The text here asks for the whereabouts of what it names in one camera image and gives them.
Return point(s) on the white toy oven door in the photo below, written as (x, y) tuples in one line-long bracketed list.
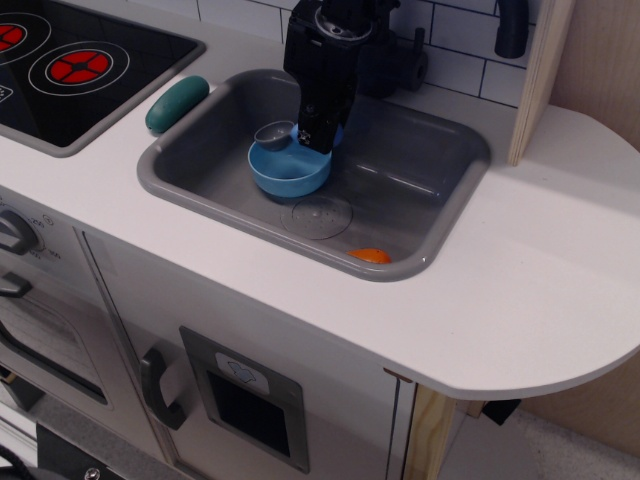
[(65, 346)]

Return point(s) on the grey plastic sink basin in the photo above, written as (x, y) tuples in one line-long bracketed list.
[(399, 179)]

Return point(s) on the blue plastic bowl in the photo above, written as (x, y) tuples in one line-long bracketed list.
[(291, 172)]

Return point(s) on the grey oven door handle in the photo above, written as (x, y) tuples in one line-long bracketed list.
[(14, 286)]

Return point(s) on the green toy cucumber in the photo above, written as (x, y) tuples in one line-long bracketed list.
[(176, 102)]

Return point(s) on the light wooden side post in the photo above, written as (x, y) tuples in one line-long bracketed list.
[(546, 51)]

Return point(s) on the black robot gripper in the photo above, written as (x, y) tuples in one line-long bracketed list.
[(323, 46)]

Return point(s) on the white cabinet door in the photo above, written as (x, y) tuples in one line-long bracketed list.
[(357, 414)]

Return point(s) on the grey ice dispenser panel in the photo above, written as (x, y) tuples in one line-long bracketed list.
[(249, 399)]

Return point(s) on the black toy stove top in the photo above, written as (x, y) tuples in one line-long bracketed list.
[(69, 73)]

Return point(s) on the orange toy food piece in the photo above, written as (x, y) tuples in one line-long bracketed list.
[(371, 255)]

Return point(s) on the dark grey toy faucet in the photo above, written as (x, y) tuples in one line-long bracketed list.
[(478, 48)]

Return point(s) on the grey oven knob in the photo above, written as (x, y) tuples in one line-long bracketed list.
[(17, 236)]

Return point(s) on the dark grey cabinet door handle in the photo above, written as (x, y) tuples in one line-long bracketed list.
[(152, 367)]

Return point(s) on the grey spoon with blue handle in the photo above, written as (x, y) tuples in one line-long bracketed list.
[(276, 136)]

